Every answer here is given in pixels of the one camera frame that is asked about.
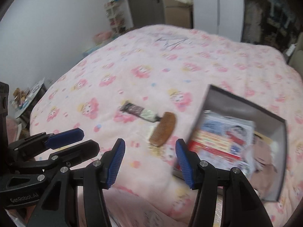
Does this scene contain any beige garment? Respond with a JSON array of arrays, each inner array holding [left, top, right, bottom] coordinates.
[[245, 132, 277, 199]]

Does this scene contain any red gold packet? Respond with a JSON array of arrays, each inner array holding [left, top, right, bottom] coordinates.
[[187, 140, 242, 170]]

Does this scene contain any Shin-chan bead art pack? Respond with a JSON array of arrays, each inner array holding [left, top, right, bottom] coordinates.
[[195, 110, 255, 157]]

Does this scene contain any black grey storage box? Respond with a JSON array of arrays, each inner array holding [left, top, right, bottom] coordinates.
[[184, 85, 288, 202]]

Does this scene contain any orange yellow sticker sheet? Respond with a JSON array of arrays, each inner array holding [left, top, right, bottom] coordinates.
[[192, 130, 232, 152]]

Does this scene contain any black patterned tube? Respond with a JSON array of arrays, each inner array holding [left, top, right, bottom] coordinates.
[[120, 101, 162, 122]]

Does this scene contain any pink cartoon bed quilt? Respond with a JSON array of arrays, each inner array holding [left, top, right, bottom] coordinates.
[[29, 25, 302, 226]]

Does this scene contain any brown wooden comb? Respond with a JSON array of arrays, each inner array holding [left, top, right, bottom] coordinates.
[[149, 112, 177, 147]]

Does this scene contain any pink floor cushion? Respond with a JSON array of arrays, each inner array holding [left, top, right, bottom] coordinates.
[[93, 31, 112, 44]]

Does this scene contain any white toy shelf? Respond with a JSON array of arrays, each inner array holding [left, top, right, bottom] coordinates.
[[104, 0, 126, 35]]

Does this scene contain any grey padded headboard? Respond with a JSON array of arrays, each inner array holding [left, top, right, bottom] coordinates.
[[289, 32, 303, 77]]

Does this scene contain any dark grey door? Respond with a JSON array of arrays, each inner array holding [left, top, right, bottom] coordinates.
[[128, 0, 165, 28]]

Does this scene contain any cardboard boxes stack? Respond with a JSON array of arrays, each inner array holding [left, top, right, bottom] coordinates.
[[162, 0, 192, 29]]

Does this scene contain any dark open closet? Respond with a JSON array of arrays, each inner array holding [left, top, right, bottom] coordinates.
[[241, 0, 302, 52]]

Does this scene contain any white wardrobe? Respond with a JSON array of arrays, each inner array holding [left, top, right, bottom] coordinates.
[[193, 0, 244, 42]]

